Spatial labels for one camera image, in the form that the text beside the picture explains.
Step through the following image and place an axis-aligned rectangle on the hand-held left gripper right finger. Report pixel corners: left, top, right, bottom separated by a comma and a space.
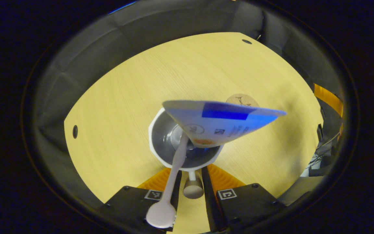
202, 164, 287, 233

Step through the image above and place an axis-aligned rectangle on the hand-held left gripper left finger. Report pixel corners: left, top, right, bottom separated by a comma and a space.
97, 167, 182, 233

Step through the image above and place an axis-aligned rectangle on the white cup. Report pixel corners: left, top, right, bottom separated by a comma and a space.
148, 107, 224, 200

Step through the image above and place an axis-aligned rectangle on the white toothpaste tube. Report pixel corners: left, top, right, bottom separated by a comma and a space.
162, 100, 287, 149

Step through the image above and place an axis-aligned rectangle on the round cork coaster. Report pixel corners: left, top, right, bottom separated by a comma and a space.
226, 93, 261, 108

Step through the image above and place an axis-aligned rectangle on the wooden desktop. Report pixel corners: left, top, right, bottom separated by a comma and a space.
64, 32, 324, 234

